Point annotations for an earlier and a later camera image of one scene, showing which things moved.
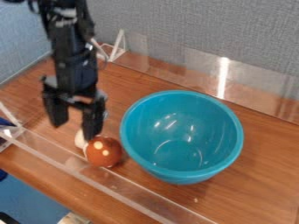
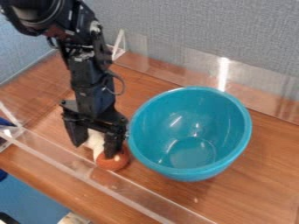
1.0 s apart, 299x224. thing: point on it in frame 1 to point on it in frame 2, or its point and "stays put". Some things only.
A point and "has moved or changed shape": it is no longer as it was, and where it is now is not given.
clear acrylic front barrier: [114, 182] stays put
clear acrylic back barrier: [248, 66] stays put
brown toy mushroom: [102, 150] has moved or changed shape
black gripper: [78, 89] to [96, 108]
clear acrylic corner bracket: [113, 51] stays put
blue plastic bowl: [184, 135] has moved or changed shape
